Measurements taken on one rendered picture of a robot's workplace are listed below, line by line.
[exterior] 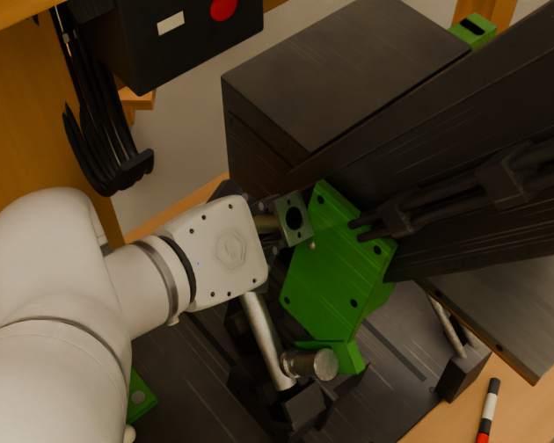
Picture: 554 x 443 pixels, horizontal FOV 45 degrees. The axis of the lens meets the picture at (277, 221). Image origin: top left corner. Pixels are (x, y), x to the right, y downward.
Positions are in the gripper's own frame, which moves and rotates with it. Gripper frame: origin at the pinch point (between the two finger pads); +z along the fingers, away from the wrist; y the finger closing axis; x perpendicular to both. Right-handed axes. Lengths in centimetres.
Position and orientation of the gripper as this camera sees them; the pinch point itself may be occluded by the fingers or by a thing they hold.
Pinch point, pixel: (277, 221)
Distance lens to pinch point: 76.4
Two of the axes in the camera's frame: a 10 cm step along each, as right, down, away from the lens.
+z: 7.0, -3.3, 6.4
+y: -2.9, -9.4, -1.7
